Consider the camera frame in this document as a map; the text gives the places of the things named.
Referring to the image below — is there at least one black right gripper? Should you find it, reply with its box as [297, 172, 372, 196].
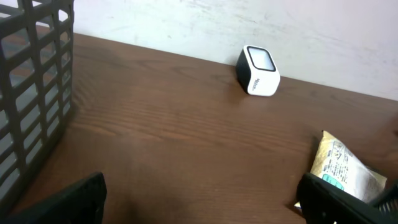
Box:
[370, 182, 397, 215]

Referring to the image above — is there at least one grey plastic shopping basket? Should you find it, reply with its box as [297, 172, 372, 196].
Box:
[1, 0, 74, 215]

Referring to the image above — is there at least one white barcode scanner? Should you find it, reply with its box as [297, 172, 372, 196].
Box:
[236, 45, 280, 96]

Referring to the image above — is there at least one yellow snack bag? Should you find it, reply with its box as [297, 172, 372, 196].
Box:
[310, 131, 387, 203]

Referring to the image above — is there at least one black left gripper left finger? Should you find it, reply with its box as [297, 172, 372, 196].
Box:
[1, 172, 107, 224]

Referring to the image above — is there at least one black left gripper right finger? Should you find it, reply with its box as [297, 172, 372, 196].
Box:
[296, 172, 397, 224]

